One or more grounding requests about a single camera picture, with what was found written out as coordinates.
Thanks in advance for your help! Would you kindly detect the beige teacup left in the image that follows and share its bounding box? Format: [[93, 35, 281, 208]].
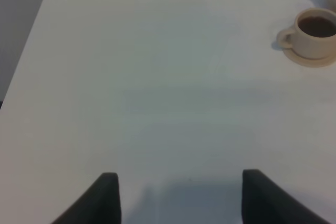
[[277, 8, 335, 60]]

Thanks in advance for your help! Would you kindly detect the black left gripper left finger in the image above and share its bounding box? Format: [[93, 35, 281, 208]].
[[53, 173, 122, 224]]

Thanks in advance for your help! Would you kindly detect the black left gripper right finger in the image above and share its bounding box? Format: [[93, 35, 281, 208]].
[[241, 169, 327, 224]]

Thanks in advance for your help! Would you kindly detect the beige saucer left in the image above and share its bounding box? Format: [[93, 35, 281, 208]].
[[282, 49, 335, 68]]

